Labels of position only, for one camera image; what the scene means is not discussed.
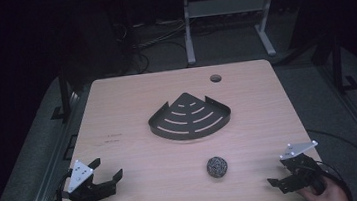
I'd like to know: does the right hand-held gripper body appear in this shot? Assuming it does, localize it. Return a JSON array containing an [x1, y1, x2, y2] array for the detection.
[[277, 139, 329, 200]]

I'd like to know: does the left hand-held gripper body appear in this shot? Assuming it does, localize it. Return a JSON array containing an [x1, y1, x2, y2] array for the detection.
[[59, 156, 119, 201]]

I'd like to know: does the steel wool scouring ball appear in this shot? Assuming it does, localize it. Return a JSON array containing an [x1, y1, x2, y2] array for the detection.
[[205, 155, 230, 180]]

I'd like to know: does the black metal corner shelf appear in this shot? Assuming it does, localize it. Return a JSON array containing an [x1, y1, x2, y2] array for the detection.
[[145, 87, 234, 145]]

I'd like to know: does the person's right hand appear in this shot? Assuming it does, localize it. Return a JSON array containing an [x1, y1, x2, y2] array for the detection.
[[296, 172, 350, 201]]

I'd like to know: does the black upright post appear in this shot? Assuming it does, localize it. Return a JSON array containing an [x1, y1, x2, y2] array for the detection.
[[327, 32, 357, 96], [45, 64, 76, 124]]

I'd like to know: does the bundle of floor cables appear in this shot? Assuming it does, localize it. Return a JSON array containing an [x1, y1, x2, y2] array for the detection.
[[129, 16, 193, 52]]

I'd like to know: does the grey metal desk frame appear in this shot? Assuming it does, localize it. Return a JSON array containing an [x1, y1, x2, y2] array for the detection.
[[180, 0, 284, 67]]

